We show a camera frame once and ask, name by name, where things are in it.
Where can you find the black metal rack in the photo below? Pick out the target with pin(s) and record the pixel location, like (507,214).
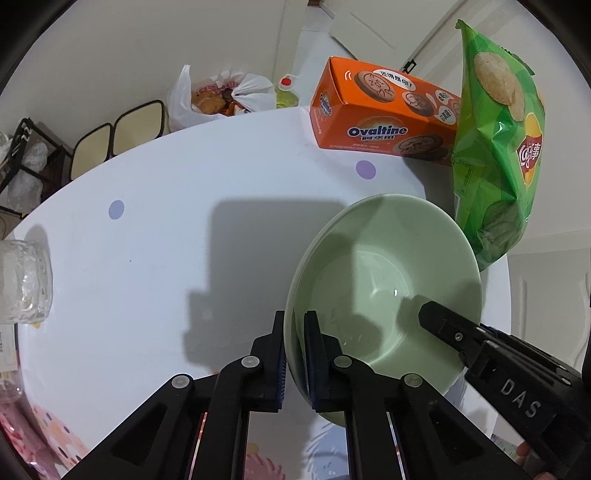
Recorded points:
(21,134)

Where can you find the green chip bag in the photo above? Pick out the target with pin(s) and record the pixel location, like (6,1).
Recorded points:
(498,161)

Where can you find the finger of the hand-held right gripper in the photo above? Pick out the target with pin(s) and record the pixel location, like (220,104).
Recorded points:
(450,325)

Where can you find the white plastic bag with food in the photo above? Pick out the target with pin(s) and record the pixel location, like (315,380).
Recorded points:
(184,110)

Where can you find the person's right hand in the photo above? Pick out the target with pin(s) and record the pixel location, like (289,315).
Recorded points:
(522,454)

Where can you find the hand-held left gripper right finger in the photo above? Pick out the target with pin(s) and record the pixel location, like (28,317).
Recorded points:
(310,364)

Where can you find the clear glass jar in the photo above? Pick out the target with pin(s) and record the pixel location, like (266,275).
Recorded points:
(23,281)

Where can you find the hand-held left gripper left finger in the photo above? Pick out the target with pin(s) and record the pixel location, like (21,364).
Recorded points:
(279,369)

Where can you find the smooth green bowl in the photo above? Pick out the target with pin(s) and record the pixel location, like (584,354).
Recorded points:
(378,258)

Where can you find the black framed stool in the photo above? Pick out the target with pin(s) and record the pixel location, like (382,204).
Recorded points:
(92,152)
(138,127)

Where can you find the green bottle with red cap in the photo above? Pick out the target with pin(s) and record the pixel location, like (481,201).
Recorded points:
(288,97)

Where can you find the printed white tablecloth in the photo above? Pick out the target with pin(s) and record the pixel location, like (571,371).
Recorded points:
(138,258)

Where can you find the orange biscuit box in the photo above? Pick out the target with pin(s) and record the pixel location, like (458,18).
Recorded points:
(369,120)

